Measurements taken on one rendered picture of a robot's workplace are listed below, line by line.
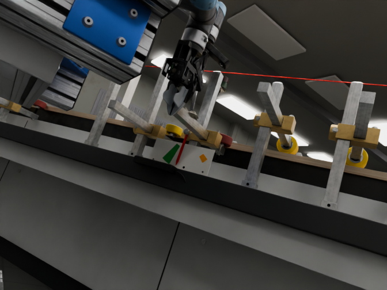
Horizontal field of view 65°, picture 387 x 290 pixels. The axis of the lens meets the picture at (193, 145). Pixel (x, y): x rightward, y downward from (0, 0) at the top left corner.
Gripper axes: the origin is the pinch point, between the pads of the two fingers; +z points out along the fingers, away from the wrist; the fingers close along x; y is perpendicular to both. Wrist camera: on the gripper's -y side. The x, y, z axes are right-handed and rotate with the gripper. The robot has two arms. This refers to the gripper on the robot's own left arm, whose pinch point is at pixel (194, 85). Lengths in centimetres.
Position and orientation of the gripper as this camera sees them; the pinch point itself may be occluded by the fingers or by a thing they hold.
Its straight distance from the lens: 117.9
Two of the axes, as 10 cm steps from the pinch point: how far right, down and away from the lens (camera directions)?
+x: -0.8, -2.2, -9.7
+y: -9.4, -3.1, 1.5
